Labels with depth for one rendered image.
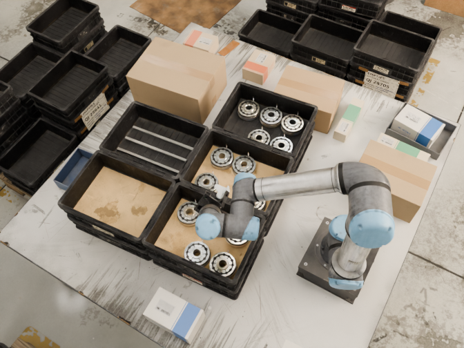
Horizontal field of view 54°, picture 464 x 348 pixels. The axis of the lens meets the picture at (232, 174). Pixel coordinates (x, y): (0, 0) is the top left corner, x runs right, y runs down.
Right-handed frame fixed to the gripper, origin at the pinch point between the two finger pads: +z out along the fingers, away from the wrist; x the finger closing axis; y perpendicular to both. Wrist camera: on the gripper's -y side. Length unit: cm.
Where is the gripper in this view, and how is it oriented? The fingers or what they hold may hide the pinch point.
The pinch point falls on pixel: (218, 203)
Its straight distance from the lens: 170.2
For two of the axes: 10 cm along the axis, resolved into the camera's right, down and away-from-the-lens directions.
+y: -8.2, -5.6, -1.0
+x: -5.7, 8.0, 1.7
